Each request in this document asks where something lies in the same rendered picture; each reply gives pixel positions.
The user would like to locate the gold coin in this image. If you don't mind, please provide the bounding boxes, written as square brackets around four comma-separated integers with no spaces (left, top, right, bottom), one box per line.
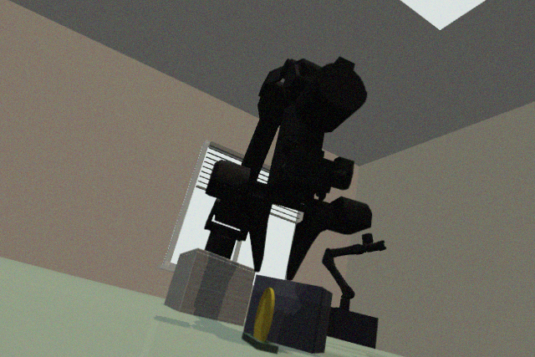
[253,288,275,343]

